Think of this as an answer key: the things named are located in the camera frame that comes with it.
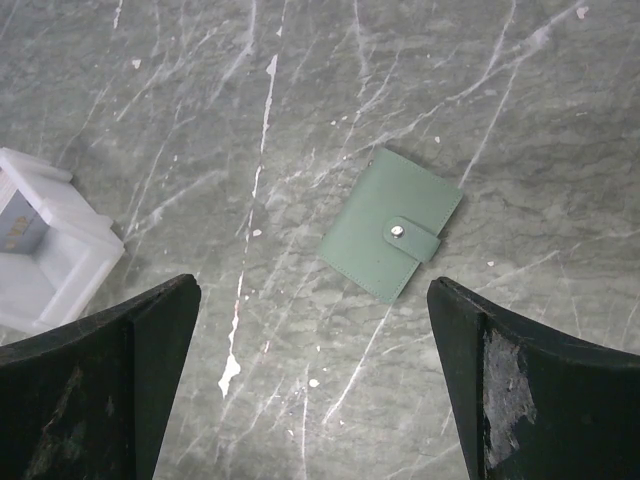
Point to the grey credit card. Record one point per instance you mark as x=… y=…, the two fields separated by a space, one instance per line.
x=22 y=228

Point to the green card holder wallet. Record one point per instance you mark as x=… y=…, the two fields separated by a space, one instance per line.
x=389 y=225

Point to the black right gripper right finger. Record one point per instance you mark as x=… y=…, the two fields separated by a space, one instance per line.
x=529 y=401

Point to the white card tray box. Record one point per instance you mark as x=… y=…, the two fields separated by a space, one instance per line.
x=53 y=285

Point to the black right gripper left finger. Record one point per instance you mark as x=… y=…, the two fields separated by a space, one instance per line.
x=92 y=399

